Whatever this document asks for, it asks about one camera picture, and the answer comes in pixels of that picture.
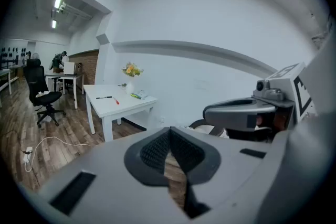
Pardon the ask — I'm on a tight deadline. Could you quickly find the black curved chair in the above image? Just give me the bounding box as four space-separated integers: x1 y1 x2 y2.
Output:
188 119 229 139

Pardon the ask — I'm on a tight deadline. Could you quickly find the clear zip pouch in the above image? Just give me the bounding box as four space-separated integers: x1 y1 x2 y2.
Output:
130 90 149 100

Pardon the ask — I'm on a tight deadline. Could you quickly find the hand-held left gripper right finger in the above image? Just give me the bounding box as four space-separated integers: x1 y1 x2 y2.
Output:
170 126 273 224

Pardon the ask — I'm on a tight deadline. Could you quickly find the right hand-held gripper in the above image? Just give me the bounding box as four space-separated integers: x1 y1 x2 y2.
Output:
203 61 318 132

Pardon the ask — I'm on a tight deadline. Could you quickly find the white ribbed vase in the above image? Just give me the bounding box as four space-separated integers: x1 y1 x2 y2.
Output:
125 75 135 95

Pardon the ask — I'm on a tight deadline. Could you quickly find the white ceiling pipe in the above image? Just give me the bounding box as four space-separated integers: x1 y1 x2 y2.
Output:
56 2 93 19

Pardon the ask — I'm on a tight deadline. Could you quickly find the black office chair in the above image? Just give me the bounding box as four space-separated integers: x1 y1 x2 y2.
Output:
23 58 67 129

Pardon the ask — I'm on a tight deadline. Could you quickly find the artificial flower bouquet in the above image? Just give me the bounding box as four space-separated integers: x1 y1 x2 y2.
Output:
121 61 144 78

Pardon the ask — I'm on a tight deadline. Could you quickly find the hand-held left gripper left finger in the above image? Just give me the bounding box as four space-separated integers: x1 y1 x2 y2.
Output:
39 126 185 224

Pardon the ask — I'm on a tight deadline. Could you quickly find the white box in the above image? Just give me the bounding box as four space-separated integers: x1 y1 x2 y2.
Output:
63 61 77 76

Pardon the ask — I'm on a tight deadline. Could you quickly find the wall rack of black items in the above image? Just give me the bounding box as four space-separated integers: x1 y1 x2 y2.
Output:
0 46 30 69

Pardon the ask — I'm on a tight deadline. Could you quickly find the white frame table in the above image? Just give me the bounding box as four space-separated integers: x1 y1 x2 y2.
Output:
0 67 13 109

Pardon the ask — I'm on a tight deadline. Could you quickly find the dark desk with white legs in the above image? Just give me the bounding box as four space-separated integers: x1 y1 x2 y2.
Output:
44 71 86 110

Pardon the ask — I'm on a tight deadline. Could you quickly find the floral seat cushion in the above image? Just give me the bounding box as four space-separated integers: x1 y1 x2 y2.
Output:
193 124 227 138

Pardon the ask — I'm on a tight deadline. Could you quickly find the white cable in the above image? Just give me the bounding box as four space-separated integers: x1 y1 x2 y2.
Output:
25 136 98 173

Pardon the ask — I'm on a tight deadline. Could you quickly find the white power strip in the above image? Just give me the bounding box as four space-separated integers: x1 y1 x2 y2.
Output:
23 146 34 164

